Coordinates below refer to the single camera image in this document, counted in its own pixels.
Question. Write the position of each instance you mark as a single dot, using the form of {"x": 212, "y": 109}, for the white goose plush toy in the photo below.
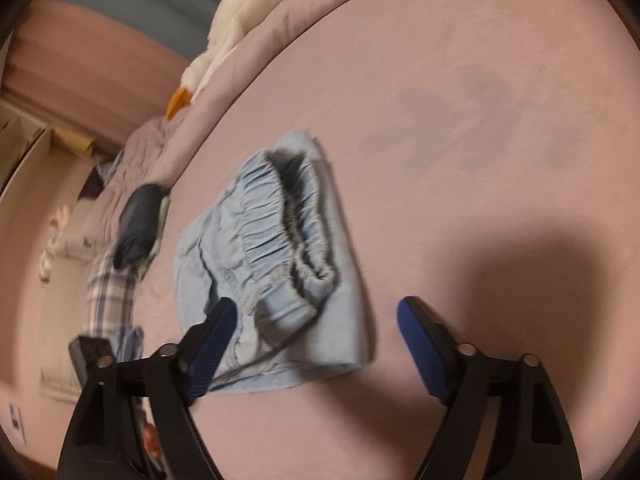
{"x": 235, "y": 25}

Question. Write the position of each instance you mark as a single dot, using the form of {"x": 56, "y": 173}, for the plaid pillow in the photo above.
{"x": 110, "y": 295}

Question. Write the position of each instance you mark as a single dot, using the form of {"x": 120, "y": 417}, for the pink duvet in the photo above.
{"x": 150, "y": 160}

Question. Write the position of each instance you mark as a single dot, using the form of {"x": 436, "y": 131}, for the light blue strawberry print pants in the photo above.
{"x": 280, "y": 260}

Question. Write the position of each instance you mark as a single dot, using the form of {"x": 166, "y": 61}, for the pink curtain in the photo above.
{"x": 85, "y": 70}

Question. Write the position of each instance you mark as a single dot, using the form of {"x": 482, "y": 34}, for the white wall socket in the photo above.
{"x": 16, "y": 422}

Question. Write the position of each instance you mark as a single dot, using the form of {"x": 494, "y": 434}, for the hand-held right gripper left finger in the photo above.
{"x": 215, "y": 345}

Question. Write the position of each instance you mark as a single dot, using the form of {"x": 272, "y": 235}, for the folded light blue jeans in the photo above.
{"x": 127, "y": 342}

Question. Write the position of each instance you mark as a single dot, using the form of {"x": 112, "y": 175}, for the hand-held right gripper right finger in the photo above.
{"x": 425, "y": 350}

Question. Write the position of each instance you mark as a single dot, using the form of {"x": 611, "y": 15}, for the folded dark blue jeans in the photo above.
{"x": 137, "y": 220}

